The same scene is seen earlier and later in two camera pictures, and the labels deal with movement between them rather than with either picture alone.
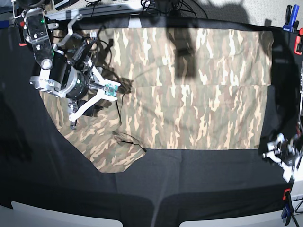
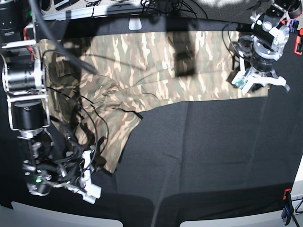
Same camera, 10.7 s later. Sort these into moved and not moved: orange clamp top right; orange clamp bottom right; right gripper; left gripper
Moved: right gripper; left gripper
Not moved: orange clamp bottom right; orange clamp top right
